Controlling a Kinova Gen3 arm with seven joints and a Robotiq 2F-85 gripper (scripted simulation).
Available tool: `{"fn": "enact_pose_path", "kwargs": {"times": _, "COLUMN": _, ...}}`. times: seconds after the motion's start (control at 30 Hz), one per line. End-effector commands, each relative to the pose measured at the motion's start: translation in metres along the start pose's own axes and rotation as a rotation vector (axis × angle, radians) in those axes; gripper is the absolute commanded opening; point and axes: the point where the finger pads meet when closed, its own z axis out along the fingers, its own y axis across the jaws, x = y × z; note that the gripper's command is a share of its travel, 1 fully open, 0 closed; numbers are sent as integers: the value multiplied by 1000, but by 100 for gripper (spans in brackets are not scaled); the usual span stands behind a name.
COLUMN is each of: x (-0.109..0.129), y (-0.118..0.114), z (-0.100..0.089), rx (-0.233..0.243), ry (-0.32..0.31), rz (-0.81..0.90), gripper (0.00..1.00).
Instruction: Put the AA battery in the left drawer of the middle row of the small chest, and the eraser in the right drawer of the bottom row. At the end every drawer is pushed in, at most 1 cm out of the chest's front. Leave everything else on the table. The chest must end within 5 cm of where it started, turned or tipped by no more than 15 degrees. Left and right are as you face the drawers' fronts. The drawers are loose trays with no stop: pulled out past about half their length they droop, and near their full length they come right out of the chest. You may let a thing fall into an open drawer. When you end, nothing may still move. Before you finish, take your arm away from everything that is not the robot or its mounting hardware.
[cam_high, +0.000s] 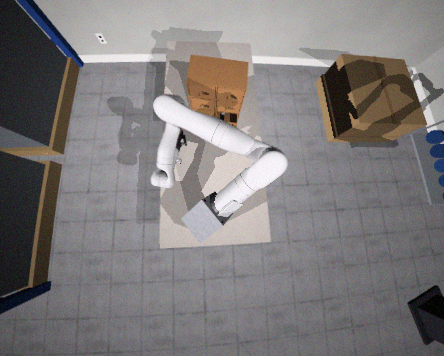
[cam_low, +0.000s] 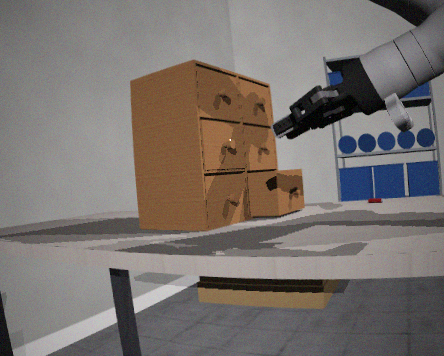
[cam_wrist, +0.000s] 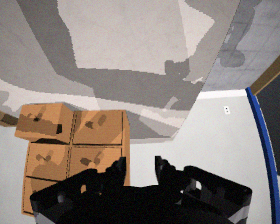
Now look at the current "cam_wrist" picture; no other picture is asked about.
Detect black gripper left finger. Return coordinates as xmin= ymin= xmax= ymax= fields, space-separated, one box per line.
xmin=30 ymin=157 xmax=127 ymax=224

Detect small wooden chest of drawers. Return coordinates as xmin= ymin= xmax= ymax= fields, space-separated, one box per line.
xmin=21 ymin=110 xmax=130 ymax=217

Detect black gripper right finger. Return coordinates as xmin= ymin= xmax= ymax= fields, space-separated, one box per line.
xmin=155 ymin=156 xmax=253 ymax=224

